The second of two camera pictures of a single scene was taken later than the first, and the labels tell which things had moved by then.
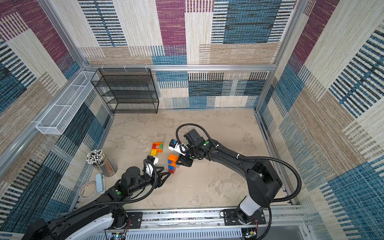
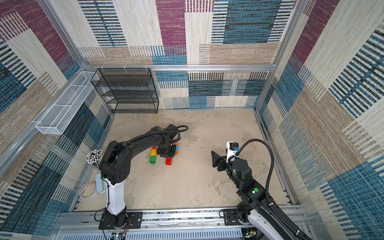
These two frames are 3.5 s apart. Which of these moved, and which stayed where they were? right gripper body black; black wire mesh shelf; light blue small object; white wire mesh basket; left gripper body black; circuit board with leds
Moved: left gripper body black; right gripper body black
Stayed: black wire mesh shelf; white wire mesh basket; light blue small object; circuit board with leds
